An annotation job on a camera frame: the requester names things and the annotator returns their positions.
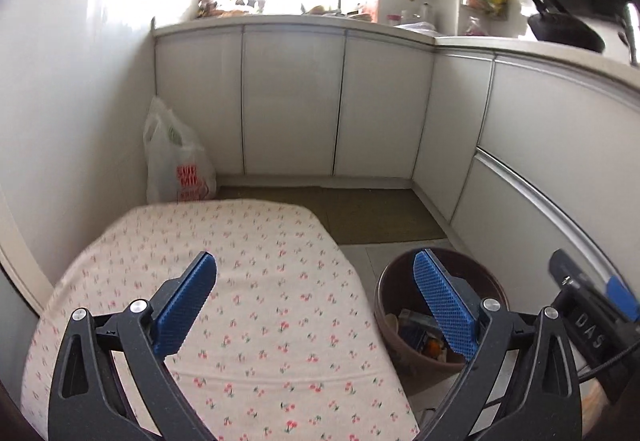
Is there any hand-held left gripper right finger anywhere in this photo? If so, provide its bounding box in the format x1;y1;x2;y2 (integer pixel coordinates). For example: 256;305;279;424
412;248;583;441

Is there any black cable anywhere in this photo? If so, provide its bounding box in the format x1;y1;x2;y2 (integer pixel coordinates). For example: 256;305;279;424
575;346;631;379

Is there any light blue milk carton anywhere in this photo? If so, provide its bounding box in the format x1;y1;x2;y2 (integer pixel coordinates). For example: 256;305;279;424
397;307;446;352

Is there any brown floor mat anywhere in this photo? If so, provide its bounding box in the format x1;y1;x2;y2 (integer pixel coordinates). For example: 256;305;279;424
215;186;448;246

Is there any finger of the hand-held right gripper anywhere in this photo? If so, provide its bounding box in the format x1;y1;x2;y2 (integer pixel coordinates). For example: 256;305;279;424
548;248;621;322
605;273;640;322

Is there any black frying pan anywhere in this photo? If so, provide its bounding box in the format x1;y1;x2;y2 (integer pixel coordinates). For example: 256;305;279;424
507;0;607;54

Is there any wall rack with packets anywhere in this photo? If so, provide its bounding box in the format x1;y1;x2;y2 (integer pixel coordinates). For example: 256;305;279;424
460;0;511;19

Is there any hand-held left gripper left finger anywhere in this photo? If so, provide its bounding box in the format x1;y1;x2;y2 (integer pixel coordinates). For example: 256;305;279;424
47;251;221;441

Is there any white plastic shopping bag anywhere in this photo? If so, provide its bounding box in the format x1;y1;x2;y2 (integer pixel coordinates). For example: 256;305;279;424
143;96;218;204

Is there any white kitchen countertop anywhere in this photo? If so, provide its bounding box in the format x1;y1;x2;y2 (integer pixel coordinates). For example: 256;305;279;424
152;13;640;76

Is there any white kitchen cabinet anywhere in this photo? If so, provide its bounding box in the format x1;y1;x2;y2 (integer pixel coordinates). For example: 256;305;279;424
152;21;436;182
412;43;640;317

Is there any brown plastic bin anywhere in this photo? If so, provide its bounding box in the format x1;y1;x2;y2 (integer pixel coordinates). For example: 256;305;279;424
374;248;505;379

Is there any cherry print tablecloth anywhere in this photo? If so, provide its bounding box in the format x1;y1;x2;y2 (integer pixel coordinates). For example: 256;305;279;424
20;200;421;441

